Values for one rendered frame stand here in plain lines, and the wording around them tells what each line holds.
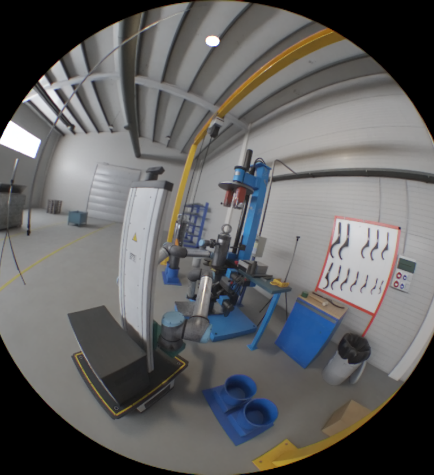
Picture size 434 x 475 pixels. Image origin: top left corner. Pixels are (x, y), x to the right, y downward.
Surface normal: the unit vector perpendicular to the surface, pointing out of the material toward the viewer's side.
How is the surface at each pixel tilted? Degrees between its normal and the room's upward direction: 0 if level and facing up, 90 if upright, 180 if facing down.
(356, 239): 90
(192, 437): 0
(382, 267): 90
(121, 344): 0
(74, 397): 0
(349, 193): 90
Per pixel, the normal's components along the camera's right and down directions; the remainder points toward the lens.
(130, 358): 0.23, -0.97
